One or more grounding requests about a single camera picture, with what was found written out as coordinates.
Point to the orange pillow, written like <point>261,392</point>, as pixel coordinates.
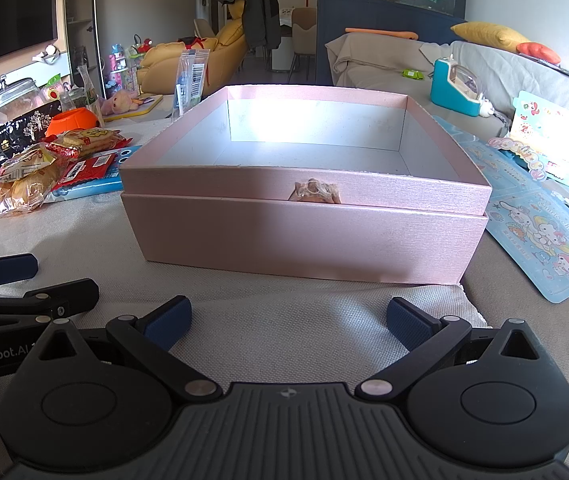
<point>539,51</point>

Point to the round yellow bread packet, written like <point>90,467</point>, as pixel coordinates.
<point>29,160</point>

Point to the yellow pillow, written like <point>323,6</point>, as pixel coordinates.
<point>489,32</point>

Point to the small green packet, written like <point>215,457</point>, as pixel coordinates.
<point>412,74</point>

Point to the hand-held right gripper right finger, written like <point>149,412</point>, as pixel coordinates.
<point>407,320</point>

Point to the blue snack packet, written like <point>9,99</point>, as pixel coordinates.
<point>109,181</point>

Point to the grey covered sofa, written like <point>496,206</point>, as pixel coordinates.
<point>379,70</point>

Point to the clear barcode packet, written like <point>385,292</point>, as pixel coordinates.
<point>192,80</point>

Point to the pink cardboard box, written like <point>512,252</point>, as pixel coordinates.
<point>304,240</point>

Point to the blue cartoon sticker sheet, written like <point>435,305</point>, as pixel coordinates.
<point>529,230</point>

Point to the red ribbon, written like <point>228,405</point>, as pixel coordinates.
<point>192,42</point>

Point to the orange pumpkin container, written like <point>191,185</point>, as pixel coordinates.
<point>72,120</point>

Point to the green toy packet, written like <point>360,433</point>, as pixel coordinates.
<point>57,91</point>

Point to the cartoon card pack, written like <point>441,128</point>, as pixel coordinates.
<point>544,120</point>

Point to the yellow cake roll packet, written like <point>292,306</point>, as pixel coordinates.
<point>89,140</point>

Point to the pink plush toy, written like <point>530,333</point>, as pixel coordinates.
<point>119,101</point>

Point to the black snack bag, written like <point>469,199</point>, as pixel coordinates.
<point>19,132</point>

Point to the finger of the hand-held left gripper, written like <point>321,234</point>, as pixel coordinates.
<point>67,294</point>
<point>7,267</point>

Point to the white tablecloth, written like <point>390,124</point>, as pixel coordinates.
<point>89,240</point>

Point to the beige dining chair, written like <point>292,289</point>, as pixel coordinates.
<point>304,25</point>

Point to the yellow armchair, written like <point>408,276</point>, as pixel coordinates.
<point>164,60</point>

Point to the glass jar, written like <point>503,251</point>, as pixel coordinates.
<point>9,102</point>

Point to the long orange toy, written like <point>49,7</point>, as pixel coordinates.
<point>379,31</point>

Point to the dark coat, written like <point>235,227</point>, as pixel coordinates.
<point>259,10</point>

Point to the long bread stick packet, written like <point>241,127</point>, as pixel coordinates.
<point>24,191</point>

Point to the red snack packet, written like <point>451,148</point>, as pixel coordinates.
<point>84,170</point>

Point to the dark blue cabinet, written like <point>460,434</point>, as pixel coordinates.
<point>364,15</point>

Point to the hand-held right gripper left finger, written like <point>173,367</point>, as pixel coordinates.
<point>169,320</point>

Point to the yellow picture book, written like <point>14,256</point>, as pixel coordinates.
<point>148,104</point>

